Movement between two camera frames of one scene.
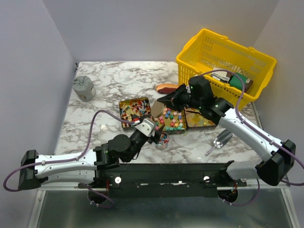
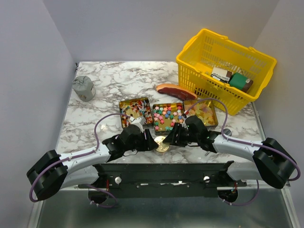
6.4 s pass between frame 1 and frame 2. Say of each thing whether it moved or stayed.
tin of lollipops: stayed
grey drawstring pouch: stayed
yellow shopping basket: stayed
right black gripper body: moved
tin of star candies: stayed
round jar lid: moved
